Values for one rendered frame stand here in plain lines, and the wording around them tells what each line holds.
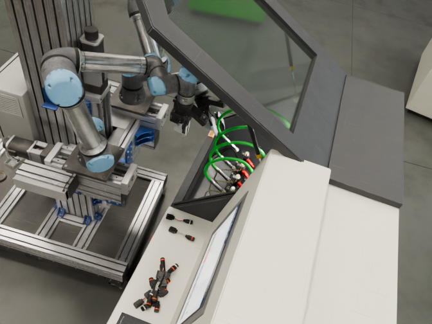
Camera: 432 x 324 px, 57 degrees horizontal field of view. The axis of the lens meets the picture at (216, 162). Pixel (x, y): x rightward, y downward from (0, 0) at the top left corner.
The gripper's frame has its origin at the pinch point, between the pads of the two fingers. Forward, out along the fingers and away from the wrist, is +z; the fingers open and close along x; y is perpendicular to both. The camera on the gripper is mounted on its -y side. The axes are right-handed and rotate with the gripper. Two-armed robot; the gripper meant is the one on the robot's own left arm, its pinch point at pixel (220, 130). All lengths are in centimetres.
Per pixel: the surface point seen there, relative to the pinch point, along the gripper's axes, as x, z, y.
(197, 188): 0.1, 27.4, 29.6
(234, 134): -37.0, 12.9, 17.6
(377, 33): -438, 31, 5
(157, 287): 65, 40, 13
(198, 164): -2.7, 14.9, 23.9
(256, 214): 63, 14, -43
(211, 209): 27.3, 27.9, 3.1
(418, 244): -137, 165, -37
